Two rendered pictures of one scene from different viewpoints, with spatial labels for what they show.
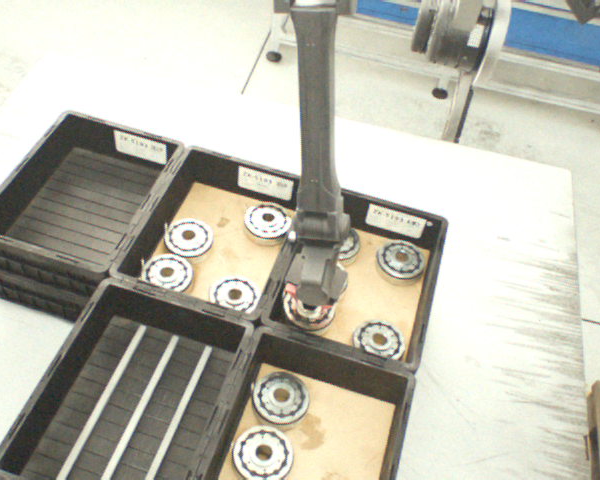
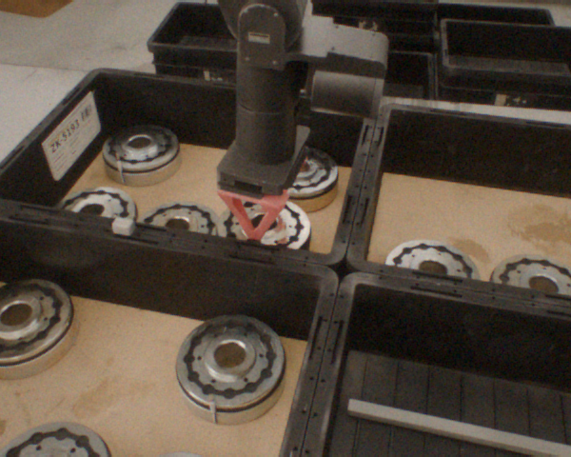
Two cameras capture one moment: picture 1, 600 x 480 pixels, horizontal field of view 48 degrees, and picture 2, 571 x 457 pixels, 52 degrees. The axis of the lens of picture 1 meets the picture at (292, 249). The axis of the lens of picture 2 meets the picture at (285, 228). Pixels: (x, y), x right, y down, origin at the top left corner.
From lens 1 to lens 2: 104 cm
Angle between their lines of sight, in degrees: 56
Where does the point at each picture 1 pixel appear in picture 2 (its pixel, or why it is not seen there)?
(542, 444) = not seen: hidden behind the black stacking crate
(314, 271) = (364, 41)
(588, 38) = not seen: outside the picture
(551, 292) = not seen: hidden behind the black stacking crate
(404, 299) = (206, 159)
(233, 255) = (97, 391)
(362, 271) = (151, 200)
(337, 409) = (410, 226)
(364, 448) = (459, 200)
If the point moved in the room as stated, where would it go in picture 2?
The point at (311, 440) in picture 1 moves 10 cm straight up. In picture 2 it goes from (472, 251) to (492, 187)
